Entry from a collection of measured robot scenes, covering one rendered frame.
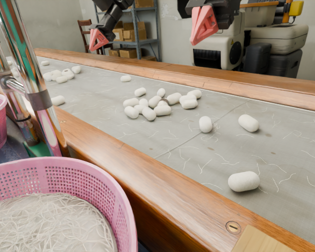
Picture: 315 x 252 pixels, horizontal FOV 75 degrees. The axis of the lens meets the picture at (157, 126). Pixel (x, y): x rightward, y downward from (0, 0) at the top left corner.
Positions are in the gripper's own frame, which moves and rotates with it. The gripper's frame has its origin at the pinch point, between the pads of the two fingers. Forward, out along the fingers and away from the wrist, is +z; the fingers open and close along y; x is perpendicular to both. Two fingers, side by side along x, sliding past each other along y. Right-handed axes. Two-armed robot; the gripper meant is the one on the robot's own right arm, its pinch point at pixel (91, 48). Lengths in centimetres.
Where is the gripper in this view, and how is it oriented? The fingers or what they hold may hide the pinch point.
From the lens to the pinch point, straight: 89.8
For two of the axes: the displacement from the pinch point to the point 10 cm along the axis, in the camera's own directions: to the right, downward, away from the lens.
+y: 7.3, 3.0, -6.2
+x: 5.0, 4.0, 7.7
